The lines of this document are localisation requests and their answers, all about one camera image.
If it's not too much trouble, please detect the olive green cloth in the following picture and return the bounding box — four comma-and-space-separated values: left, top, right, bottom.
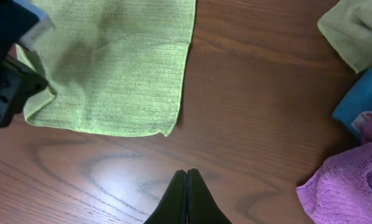
317, 0, 372, 73

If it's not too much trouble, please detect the light green cloth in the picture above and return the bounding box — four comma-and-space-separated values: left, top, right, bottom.
17, 0, 196, 137

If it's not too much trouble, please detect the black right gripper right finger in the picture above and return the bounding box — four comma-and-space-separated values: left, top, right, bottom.
187, 169, 231, 224

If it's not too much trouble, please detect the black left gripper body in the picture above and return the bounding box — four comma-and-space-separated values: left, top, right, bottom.
0, 55, 48, 129

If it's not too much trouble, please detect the blue cloth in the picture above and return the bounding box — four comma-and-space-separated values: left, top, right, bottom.
332, 67, 372, 139

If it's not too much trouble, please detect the large purple cloth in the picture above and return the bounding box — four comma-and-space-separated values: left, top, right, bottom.
296, 122, 372, 224

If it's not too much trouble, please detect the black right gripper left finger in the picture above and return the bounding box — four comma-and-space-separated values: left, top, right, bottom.
144, 170, 187, 224

